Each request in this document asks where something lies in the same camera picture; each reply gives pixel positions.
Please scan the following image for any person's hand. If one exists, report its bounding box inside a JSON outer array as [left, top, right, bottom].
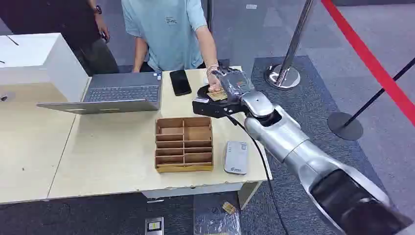
[[207, 71, 222, 93]]

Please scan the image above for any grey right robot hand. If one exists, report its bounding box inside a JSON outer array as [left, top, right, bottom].
[[213, 67, 256, 102]]

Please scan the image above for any tan card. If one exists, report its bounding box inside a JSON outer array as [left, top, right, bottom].
[[222, 201, 237, 215], [207, 89, 228, 101]]

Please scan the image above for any black smartphone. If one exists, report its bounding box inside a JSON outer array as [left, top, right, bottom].
[[169, 69, 192, 96]]

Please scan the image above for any person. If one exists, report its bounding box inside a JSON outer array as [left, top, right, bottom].
[[0, 0, 120, 77], [121, 0, 224, 93]]

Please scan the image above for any wooden card box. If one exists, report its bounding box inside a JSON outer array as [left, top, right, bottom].
[[154, 117, 214, 174]]

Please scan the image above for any grey card reader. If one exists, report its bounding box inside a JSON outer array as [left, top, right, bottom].
[[223, 141, 249, 176]]

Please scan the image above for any grey laptop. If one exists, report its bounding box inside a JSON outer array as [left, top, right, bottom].
[[36, 71, 163, 115]]

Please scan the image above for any white desk leg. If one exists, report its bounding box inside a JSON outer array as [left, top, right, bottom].
[[237, 181, 263, 211]]

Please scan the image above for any red barrier belt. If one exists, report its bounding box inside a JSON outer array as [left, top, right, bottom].
[[321, 0, 415, 127]]

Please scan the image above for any clear plastic bag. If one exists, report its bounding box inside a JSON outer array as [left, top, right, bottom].
[[194, 211, 243, 235]]

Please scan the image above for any grey device with screen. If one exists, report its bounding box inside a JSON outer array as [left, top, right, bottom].
[[145, 216, 165, 235]]

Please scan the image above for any white cabinet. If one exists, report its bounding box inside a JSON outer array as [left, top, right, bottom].
[[0, 32, 90, 103]]

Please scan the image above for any chrome stanchion post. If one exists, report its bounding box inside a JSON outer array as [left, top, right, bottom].
[[264, 0, 315, 91]]

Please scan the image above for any black cable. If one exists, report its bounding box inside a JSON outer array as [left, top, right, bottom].
[[225, 113, 290, 235]]

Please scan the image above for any black stanchion post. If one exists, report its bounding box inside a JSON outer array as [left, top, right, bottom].
[[327, 57, 415, 141]]

